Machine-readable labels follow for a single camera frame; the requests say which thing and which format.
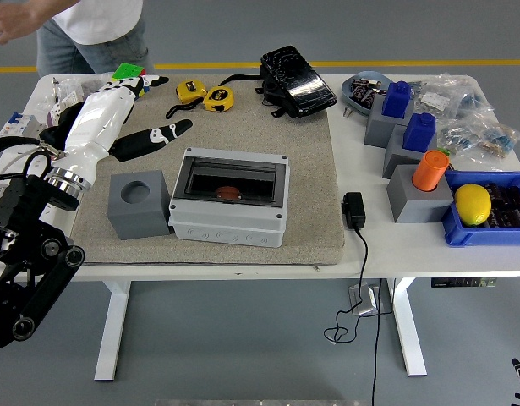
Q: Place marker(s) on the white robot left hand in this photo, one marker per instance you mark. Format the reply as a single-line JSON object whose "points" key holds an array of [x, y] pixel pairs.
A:
{"points": [[96, 122]]}

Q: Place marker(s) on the person's right hand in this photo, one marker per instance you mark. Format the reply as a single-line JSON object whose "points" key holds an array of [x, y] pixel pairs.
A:
{"points": [[3, 25]]}

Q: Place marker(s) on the grey holder block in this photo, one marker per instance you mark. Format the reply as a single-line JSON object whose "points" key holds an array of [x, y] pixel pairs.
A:
{"points": [[137, 220], [416, 205], [397, 162], [378, 129]]}

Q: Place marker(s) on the orange cylindrical battery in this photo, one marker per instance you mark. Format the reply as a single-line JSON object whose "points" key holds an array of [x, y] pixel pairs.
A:
{"points": [[429, 171], [228, 193]]}

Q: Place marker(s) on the grey electrical box clear lid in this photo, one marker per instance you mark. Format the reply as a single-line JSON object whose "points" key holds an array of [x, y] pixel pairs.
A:
{"points": [[226, 228]]}

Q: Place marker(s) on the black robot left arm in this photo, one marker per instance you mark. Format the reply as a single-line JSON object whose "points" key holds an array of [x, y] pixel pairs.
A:
{"points": [[14, 287]]}

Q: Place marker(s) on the person's right forearm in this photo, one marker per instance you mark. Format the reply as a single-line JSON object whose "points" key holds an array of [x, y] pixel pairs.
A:
{"points": [[44, 10]]}

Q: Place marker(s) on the black cloth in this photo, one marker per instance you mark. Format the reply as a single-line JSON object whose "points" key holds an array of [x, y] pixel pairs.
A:
{"points": [[61, 122]]}

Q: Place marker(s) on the clear bag of small parts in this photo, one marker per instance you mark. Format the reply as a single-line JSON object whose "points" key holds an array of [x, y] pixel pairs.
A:
{"points": [[80, 86]]}

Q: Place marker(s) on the large colourful puzzle cube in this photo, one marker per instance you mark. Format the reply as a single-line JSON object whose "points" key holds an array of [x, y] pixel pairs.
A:
{"points": [[126, 71]]}

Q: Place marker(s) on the white circuit breaker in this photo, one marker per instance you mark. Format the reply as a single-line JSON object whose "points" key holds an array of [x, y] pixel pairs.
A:
{"points": [[18, 122]]}

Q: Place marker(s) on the person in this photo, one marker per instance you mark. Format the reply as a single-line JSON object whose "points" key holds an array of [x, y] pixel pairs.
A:
{"points": [[99, 21]]}

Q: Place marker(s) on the yellow tape measure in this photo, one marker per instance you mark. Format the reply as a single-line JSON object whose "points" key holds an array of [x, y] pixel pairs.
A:
{"points": [[218, 99], [191, 91]]}

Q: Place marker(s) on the black table control panel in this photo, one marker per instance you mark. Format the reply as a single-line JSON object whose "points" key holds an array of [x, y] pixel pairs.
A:
{"points": [[462, 282]]}

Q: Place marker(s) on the white table leg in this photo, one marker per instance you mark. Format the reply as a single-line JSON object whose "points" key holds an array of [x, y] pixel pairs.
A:
{"points": [[111, 330], [407, 330]]}

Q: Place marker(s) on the blue plastic bin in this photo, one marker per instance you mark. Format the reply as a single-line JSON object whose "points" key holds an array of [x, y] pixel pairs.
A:
{"points": [[488, 237]]}

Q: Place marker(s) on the yellow lemon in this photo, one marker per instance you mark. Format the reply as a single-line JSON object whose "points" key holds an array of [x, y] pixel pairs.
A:
{"points": [[473, 205]]}

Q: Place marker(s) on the grey-brown mat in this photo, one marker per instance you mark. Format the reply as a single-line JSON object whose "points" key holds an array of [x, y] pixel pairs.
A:
{"points": [[306, 169]]}

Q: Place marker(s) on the small green item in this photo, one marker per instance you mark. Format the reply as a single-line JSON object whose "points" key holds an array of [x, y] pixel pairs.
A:
{"points": [[445, 151]]}

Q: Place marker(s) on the clear bag of mixed parts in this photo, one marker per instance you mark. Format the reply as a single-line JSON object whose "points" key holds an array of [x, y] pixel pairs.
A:
{"points": [[483, 139]]}

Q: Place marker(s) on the small metal tweezers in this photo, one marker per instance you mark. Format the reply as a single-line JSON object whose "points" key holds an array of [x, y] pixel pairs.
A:
{"points": [[348, 112]]}

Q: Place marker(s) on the blue-grey shallow dish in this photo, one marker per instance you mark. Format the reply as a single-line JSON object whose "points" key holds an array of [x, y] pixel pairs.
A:
{"points": [[348, 95]]}

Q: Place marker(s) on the dark printed component pack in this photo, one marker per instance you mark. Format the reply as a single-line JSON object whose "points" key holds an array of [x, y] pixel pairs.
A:
{"points": [[368, 98], [359, 88]]}

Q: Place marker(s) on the blue bottle-shaped block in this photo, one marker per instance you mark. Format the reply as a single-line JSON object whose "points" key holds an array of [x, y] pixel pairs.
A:
{"points": [[397, 99], [419, 133]]}

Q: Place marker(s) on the clear bag of blue parts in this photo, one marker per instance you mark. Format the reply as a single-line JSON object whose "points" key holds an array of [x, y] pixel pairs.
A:
{"points": [[475, 103]]}

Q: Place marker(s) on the clear bag with white label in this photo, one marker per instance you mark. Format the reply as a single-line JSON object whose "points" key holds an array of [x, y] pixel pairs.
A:
{"points": [[435, 99]]}

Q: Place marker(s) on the silver metal bracket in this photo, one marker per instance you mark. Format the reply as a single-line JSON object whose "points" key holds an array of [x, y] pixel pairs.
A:
{"points": [[363, 302]]}

